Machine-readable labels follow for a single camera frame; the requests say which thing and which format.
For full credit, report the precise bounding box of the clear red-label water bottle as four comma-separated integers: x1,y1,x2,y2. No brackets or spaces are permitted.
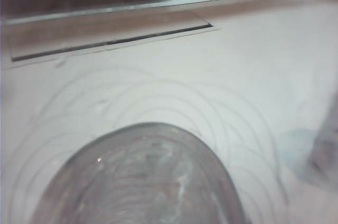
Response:
5,68,291,224

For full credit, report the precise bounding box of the white desk cable slot cover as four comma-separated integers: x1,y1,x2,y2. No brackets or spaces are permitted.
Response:
7,10,221,63

